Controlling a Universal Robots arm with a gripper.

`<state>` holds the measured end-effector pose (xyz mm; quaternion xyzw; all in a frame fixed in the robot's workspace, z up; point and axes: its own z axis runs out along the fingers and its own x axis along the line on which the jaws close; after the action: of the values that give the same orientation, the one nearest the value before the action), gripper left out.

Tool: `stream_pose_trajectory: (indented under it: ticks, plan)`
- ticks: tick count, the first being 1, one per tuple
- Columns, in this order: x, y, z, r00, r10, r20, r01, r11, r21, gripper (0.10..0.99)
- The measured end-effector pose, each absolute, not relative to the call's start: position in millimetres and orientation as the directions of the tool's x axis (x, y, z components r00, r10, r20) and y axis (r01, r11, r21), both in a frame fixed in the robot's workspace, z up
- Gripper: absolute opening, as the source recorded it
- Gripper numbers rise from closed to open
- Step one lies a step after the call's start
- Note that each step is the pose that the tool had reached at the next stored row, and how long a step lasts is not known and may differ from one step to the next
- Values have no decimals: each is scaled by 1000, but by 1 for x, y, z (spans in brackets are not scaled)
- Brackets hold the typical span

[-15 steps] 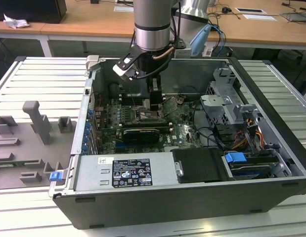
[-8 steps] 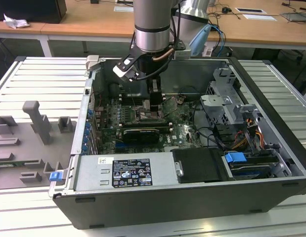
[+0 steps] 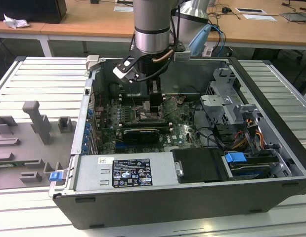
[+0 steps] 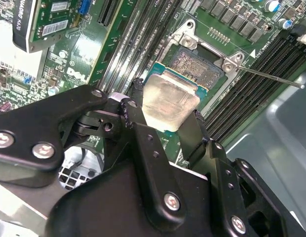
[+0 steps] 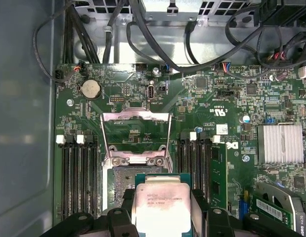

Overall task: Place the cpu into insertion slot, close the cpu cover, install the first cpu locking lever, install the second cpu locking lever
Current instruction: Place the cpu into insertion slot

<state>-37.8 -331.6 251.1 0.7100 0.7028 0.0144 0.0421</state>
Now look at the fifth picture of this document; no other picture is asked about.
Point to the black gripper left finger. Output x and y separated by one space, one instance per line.
118 222

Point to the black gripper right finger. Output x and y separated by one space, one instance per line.
217 222

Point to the CPU with silver top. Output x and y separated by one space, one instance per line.
162 209

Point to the metal socket cover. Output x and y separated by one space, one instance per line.
143 115

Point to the blue expansion slot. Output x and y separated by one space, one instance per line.
243 209

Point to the CPU socket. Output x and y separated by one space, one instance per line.
123 177

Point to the black RAM slot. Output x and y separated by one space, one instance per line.
96 177
75 177
192 168
181 158
65 177
203 168
85 177

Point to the green RAM stick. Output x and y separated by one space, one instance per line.
218 172

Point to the Quadro graphics card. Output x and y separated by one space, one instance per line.
291 205

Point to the silver chipset heatsink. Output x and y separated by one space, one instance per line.
280 143

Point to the blue top capacitor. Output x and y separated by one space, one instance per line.
245 119

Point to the green motherboard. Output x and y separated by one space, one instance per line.
204 98

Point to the silver internal USB port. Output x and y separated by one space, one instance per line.
151 92

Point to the coin cell battery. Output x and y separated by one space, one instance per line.
90 89

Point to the black open PC case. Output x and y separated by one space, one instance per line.
19 98

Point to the grey metal drive cage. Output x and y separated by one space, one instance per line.
157 11

